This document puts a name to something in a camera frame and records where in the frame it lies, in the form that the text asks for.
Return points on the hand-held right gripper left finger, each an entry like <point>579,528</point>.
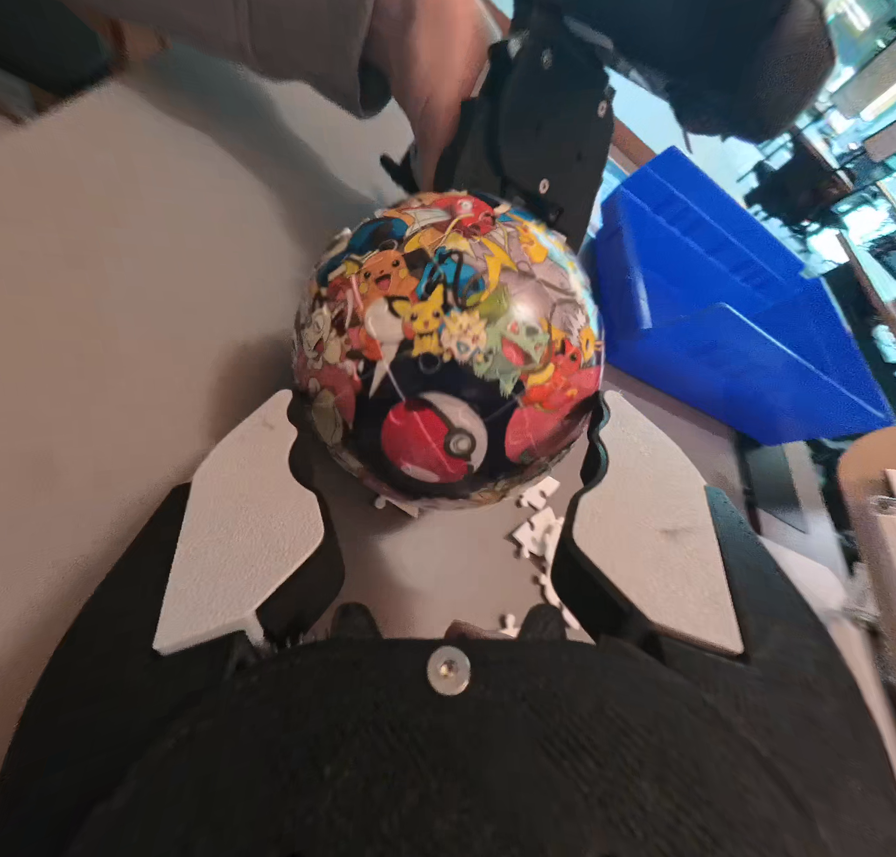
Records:
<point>238,556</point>

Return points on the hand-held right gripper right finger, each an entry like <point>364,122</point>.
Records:
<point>658,556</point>

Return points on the colourful cartoon puzzle ball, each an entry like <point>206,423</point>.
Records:
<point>448,325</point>

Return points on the person's left forearm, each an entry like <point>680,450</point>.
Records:
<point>245,17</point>

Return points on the loose white puzzle pieces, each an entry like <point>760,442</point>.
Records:
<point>539,531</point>

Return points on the person's left hand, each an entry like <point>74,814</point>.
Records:
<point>434,45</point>

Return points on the wooden document board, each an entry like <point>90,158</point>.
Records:
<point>864,493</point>

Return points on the blue plastic bin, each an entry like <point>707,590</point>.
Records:
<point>735,325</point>

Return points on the black office chair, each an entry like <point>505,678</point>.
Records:
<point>42,31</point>

